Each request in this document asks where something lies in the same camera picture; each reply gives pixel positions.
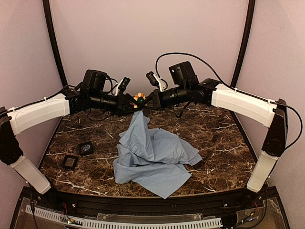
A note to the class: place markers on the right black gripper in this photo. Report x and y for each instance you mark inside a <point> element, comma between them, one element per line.
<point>157,99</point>

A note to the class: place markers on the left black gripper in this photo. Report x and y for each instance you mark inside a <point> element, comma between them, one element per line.
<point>121,103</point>

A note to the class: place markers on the plush sunflower brooch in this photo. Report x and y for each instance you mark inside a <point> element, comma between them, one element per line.
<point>140,99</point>

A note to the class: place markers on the light blue shirt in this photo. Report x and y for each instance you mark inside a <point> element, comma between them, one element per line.
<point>153,158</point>

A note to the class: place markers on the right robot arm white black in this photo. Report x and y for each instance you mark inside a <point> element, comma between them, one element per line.
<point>269,113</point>

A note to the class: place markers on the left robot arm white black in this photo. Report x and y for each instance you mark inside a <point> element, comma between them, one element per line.
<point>68,101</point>

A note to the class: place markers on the far black square tray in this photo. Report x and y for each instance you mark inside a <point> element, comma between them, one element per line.
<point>79,148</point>

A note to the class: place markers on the black square tray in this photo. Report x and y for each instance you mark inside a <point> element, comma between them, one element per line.
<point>79,148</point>
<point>69,162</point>

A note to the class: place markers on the near black square tray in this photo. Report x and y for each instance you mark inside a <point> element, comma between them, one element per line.
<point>69,162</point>

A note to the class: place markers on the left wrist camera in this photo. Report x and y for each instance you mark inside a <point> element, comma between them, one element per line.
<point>121,86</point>

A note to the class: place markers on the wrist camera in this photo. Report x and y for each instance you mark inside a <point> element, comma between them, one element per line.
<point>157,81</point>
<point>121,86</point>

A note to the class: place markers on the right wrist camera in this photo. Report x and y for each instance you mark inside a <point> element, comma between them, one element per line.
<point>157,81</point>

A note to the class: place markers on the right black frame post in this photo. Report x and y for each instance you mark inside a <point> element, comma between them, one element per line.
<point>244,43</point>

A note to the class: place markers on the black frame post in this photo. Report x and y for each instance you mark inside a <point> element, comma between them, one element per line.
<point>244,43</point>
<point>53,42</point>

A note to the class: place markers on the left black frame post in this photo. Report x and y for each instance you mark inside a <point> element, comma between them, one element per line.
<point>53,42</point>

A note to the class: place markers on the white slotted cable duct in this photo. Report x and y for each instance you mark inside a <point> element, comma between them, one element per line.
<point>108,221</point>

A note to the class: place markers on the black front table rail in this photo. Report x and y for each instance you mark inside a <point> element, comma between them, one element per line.
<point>222,203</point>

